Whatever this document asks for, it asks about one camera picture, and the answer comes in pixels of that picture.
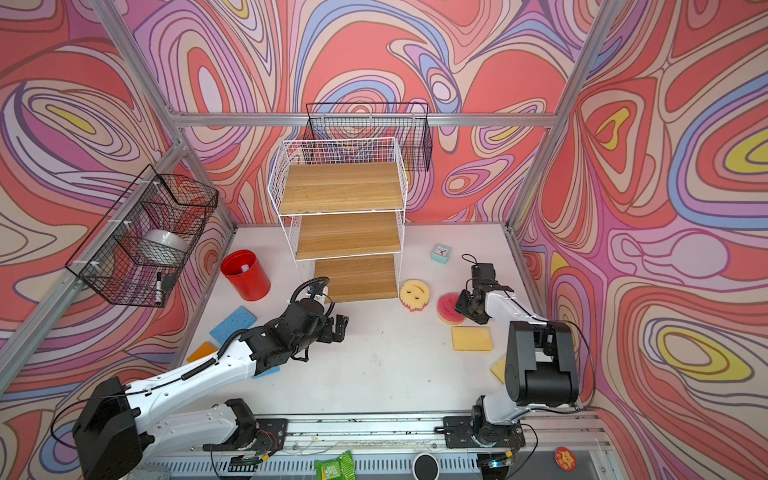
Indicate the pink smiley scrub sponge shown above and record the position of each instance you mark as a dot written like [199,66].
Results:
[446,309]

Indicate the black wire basket back wall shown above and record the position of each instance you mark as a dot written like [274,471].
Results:
[407,122]

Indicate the black white round speaker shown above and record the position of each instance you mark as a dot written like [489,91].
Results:
[425,467]

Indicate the green snack packet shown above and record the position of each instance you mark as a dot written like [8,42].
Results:
[339,468]

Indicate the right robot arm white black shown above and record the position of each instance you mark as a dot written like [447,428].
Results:
[541,372]

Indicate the black wire basket left wall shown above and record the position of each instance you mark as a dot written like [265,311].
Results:
[122,267]

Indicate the white wire wooden shelf rack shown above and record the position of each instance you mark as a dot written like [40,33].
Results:
[341,205]

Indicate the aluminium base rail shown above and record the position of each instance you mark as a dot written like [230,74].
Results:
[384,445]

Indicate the red round sticker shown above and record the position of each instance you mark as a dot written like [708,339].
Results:
[565,459]

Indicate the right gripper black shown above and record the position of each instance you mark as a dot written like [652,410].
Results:
[461,307]

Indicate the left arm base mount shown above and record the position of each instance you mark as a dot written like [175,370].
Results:
[256,439]

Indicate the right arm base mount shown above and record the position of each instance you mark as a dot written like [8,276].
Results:
[476,430]

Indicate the red cylindrical cup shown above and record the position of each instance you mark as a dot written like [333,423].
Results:
[245,273]

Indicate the yellow sponge near right edge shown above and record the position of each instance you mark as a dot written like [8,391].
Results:
[497,369]

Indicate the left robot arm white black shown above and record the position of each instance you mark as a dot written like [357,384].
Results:
[123,425]

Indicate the orange yellow rectangular sponge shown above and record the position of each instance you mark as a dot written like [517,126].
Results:
[204,350]

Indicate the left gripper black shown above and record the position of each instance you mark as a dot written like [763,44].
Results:
[328,323]

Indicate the yellow pink smiley sponge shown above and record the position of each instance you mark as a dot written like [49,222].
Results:
[414,295]

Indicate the mint square alarm clock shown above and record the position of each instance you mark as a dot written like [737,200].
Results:
[441,253]

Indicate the black wire basket wall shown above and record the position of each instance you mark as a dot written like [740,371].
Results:
[122,267]
[407,122]

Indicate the blue rectangular sponge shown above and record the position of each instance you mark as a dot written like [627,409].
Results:
[268,372]
[239,319]

